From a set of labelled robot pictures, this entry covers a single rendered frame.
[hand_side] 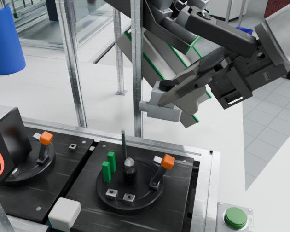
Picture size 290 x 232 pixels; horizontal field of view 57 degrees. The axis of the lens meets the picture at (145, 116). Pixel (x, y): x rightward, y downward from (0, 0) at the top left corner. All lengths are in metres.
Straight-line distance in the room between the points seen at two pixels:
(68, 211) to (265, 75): 0.42
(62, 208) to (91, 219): 0.06
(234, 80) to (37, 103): 0.81
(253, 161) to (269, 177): 1.32
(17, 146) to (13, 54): 1.00
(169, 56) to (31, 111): 0.56
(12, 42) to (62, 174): 0.82
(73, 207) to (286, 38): 0.45
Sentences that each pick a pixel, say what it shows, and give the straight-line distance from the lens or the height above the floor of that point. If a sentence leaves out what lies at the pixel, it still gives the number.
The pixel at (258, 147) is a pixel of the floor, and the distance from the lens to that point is 2.27.
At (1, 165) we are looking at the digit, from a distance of 0.36.
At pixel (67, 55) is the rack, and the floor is 1.16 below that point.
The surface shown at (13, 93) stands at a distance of 1.21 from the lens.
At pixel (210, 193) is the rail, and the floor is 0.96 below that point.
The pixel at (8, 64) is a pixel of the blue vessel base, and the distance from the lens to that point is 1.35.
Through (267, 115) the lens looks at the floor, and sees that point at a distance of 2.66.
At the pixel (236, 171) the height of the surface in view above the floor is 0.86.
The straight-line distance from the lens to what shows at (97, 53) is 1.48.
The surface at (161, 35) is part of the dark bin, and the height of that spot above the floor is 1.22.
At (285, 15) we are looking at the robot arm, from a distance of 0.44.
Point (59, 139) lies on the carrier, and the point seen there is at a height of 0.97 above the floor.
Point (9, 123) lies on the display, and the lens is 0.35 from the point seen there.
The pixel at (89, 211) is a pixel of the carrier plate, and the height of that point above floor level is 0.97.
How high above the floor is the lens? 1.42
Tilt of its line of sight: 36 degrees down
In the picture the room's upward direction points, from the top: straight up
